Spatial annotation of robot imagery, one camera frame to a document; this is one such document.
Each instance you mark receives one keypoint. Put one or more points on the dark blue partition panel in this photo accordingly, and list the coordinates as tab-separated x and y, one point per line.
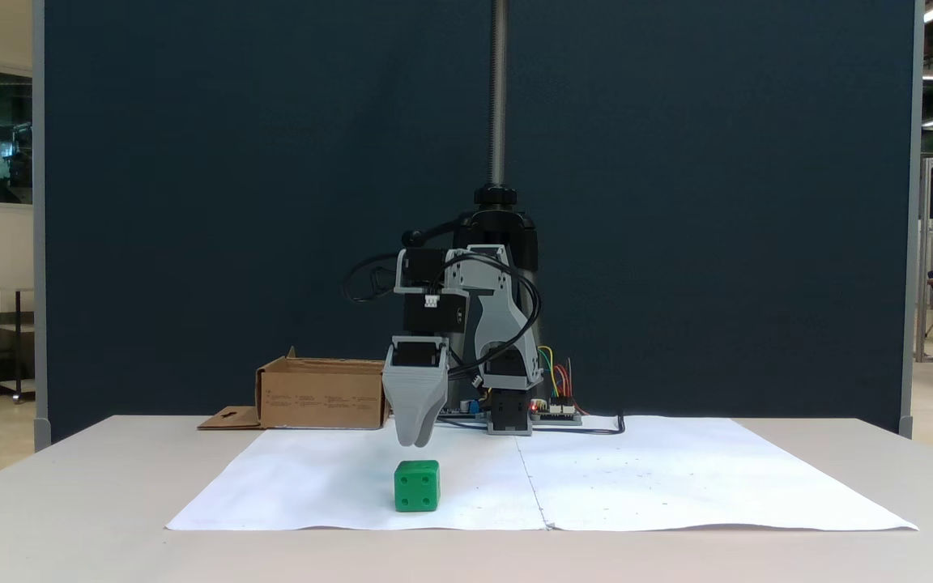
191	162

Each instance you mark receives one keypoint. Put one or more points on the framed wall window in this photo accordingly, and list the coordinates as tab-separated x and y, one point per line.
9	138

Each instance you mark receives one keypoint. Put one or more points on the black camera tripod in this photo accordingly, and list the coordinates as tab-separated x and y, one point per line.
498	97

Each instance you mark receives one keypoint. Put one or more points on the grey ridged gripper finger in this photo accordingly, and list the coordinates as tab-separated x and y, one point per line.
411	397

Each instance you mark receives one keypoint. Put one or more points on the black shelf cart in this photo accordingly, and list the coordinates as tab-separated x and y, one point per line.
5	356

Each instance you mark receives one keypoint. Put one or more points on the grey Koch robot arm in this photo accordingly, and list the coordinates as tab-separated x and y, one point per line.
499	324

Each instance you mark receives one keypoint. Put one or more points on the brown cardboard box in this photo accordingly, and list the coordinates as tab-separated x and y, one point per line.
321	397

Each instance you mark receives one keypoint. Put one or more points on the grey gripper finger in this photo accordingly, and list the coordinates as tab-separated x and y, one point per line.
428	429

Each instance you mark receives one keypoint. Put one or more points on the white paper sheet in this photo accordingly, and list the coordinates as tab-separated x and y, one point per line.
337	486
717	478

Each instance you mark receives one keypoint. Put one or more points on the blue circuit board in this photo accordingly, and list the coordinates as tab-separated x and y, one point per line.
466	409

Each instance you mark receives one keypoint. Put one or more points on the green dice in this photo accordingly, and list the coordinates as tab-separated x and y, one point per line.
416	486

